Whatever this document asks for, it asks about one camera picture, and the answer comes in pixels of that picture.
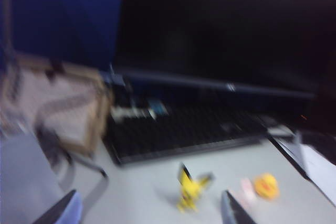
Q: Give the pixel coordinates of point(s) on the small pink doll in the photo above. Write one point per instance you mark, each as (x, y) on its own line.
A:
(248, 192)

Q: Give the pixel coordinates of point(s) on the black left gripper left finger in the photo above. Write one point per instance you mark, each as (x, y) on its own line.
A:
(56, 211)

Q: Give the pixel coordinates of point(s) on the grey power adapter pouch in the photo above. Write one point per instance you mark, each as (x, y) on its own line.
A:
(23, 176)

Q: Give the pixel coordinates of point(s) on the black keyboard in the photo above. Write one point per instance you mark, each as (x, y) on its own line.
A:
(183, 129)

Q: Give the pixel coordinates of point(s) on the beige desk calendar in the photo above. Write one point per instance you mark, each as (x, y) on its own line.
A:
(68, 103)

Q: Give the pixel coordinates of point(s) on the white paper sheets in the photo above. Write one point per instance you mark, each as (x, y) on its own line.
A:
(312, 161)

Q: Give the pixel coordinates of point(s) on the yellow rubber duck doll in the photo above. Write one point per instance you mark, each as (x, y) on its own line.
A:
(266, 188)

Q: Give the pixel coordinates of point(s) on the yellow black Pichu doll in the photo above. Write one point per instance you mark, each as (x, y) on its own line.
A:
(190, 190)

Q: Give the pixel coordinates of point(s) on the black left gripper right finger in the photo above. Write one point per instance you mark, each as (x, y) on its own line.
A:
(233, 211)

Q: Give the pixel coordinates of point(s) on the large black monitor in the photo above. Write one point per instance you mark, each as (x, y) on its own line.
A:
(210, 24)

